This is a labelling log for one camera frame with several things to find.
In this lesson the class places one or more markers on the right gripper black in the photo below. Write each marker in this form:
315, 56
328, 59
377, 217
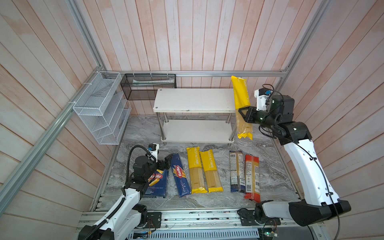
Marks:
250, 113

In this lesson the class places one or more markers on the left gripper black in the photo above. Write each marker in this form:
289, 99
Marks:
167, 163

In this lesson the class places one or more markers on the yellow pastatime spaghetti bag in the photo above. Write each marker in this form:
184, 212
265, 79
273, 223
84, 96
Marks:
196, 171
211, 173
241, 93

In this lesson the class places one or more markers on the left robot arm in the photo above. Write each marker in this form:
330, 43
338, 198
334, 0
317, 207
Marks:
127, 213

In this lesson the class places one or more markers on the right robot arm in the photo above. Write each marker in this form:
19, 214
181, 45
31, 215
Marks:
321, 201

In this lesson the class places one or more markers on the white two-tier shelf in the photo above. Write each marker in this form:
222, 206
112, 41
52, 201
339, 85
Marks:
195, 101

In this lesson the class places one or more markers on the blue Barilla rigatoni box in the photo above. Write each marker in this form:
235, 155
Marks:
158, 183

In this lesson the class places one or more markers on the blue Barilla spaghetti box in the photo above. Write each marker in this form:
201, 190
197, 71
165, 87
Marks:
180, 177

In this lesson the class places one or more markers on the blue-end spaghetti bag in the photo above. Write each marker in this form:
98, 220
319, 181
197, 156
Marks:
237, 172

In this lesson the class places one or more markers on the red-end spaghetti bag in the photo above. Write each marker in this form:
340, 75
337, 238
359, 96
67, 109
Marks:
252, 171

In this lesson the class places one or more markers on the black mesh basket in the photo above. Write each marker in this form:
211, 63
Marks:
143, 87

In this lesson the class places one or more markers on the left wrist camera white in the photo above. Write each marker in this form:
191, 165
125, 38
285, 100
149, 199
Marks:
154, 151

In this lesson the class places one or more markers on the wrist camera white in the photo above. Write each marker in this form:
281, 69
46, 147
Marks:
262, 96
154, 151

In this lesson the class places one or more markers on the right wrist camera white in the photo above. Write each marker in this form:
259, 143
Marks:
262, 96

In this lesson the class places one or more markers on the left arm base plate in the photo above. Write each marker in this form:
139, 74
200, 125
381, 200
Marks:
151, 220

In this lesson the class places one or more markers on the aluminium front rail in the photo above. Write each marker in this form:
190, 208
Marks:
189, 218

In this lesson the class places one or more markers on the white wire mesh organizer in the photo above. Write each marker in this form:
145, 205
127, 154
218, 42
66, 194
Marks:
103, 109

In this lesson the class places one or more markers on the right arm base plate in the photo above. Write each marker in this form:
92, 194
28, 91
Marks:
252, 217

